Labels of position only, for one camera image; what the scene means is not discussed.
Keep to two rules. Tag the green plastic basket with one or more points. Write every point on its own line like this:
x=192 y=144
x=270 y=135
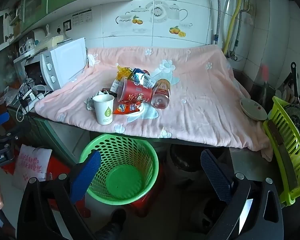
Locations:
x=122 y=180

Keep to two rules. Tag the orange snack packet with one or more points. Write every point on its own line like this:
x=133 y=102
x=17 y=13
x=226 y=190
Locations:
x=125 y=108

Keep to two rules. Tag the person's black shoe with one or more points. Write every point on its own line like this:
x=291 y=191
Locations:
x=116 y=222

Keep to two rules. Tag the white printed plastic bag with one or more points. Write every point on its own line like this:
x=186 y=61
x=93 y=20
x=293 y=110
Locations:
x=30 y=162

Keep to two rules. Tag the blue drink can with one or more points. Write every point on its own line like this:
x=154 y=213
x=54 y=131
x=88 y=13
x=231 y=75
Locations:
x=145 y=81

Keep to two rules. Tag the white power strip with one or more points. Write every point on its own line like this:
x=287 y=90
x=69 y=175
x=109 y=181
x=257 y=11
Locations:
x=33 y=96

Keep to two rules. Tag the white rounded appliance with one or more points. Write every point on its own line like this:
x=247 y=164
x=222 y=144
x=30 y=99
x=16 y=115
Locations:
x=38 y=35

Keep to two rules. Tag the white plastic cup lid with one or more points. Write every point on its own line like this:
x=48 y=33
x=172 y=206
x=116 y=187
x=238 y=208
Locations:
x=141 y=113

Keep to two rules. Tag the yellow plastic wrapper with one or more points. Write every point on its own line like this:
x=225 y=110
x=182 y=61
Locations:
x=122 y=73

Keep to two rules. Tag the black wall socket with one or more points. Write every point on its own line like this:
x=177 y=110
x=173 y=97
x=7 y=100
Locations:
x=67 y=25

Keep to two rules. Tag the clear bottle with red label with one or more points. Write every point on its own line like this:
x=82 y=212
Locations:
x=161 y=90

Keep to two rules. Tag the white milk carton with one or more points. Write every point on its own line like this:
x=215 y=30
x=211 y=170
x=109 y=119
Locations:
x=117 y=86

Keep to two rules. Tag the red drink can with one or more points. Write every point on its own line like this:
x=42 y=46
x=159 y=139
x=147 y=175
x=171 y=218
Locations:
x=146 y=72

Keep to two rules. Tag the wall notice sticker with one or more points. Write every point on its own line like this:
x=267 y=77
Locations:
x=82 y=17

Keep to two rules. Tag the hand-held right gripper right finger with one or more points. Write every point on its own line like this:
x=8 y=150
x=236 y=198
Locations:
x=215 y=177

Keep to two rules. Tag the pink floral blanket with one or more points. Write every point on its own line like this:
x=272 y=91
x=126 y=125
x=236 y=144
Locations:
x=202 y=100

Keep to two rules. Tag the ceramic bowl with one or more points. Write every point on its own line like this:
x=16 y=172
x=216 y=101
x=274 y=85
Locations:
x=252 y=108

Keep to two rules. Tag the cleaver knife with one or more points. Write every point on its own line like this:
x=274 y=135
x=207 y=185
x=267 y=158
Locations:
x=282 y=155

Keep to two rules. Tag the white paper cup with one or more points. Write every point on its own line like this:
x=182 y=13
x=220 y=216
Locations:
x=103 y=112

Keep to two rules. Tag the clear plastic bag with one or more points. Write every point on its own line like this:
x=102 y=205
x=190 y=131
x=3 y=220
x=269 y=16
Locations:
x=6 y=96

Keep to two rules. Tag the green wall cabinet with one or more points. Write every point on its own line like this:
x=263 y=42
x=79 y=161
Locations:
x=90 y=0

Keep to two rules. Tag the red paper cup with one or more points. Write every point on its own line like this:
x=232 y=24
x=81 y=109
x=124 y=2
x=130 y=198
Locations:
x=135 y=92

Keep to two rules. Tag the yellow noodle packet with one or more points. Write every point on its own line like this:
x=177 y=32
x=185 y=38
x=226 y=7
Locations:
x=53 y=41

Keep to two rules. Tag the green base cabinet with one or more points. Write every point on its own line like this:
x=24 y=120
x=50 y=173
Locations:
x=47 y=135

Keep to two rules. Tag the silver wrapper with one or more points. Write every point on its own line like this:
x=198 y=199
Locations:
x=90 y=103

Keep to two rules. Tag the green dish rack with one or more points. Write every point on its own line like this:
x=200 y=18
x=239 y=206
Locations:
x=278 y=105

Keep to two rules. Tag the white microwave oven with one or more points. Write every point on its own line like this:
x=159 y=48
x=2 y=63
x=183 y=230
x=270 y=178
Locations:
x=70 y=60

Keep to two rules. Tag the white wall socket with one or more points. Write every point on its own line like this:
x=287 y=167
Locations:
x=59 y=29

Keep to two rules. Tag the small black box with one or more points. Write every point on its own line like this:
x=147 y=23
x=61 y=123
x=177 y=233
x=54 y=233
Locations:
x=106 y=90

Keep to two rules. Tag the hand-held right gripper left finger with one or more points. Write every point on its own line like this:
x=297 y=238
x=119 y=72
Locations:
x=86 y=177

